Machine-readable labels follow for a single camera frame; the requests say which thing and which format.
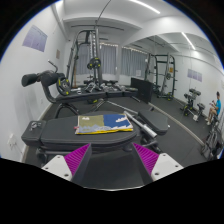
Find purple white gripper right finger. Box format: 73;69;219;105
133;143;183;185

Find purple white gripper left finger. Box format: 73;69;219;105
42;144;92;184

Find silver barbell bar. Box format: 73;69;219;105
124;111;157;138

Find black padded weight bench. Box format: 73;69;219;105
21;111;137;154

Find black flat bench right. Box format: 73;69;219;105
138;110;168;135

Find keys on bench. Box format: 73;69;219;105
30;121;42;131

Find black plyo box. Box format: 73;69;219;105
131;78;153;103

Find black exercise machine far right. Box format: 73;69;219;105
181;88;205;121

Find black leg curl machine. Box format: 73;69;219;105
21;61;106;118

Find dumbbell rack with weights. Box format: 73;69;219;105
78;80;138;97

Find seated person in blue shirt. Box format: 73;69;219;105
205;92;221;125

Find green black power rack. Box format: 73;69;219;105
144;53;177;101

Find grey window curtains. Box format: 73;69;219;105
76;44;147;76

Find white wall socket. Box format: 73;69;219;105
7;134;16;148

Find grey exercise bike frame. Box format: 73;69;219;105
201;115;222;161

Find purple wall posters right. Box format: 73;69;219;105
187;69;202;82

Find black cable tower machine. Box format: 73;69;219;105
66;27;104;88

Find purple wall poster left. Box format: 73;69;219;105
23;25;48;52

